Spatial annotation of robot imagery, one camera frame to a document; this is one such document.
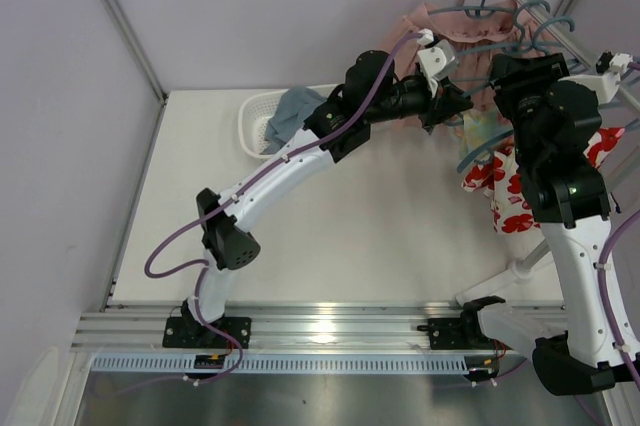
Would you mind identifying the pastel floral skirt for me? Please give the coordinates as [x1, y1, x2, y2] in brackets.
[445, 110, 513, 170]

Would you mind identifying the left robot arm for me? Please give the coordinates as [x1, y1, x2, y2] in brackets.
[181, 41, 472, 336]

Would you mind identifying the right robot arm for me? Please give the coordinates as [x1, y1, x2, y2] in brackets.
[463, 52, 639, 396]

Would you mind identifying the teal empty hanger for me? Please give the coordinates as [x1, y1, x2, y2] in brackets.
[454, 0, 576, 60]

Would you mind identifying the pink ruffled skirt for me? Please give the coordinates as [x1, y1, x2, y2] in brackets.
[380, 0, 521, 132]

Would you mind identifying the teal hanger with pink skirt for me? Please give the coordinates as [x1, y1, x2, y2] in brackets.
[429, 0, 515, 20]

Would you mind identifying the red poppy skirt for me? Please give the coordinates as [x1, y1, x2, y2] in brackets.
[462, 127, 627, 235]

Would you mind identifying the blue grey cloth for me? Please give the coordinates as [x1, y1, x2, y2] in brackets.
[262, 87, 326, 155]

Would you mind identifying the white plastic basket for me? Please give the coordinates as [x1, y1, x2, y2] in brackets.
[238, 90, 285, 160]

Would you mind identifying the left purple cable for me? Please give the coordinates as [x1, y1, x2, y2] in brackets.
[144, 31, 426, 390]

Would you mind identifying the purple cable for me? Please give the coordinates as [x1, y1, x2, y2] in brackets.
[144, 31, 426, 390]
[469, 60, 640, 422]

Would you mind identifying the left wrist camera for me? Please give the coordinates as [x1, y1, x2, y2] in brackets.
[416, 29, 458, 82]

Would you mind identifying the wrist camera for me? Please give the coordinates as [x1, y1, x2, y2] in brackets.
[416, 29, 458, 82]
[569, 51, 639, 106]

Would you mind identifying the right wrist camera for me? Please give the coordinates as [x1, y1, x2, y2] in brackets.
[569, 51, 639, 106]

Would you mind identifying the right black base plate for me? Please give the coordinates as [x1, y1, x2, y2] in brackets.
[417, 317, 509, 350]

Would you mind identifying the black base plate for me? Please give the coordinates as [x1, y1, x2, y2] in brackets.
[162, 316, 252, 349]
[417, 317, 509, 350]

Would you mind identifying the aluminium mounting rail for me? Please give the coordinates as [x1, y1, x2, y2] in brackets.
[71, 302, 461, 354]

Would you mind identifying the white slotted cable duct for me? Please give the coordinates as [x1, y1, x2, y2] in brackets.
[91, 353, 469, 375]

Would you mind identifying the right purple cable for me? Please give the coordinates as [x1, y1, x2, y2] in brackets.
[469, 60, 640, 422]

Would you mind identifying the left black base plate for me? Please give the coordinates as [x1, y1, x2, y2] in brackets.
[162, 316, 252, 349]

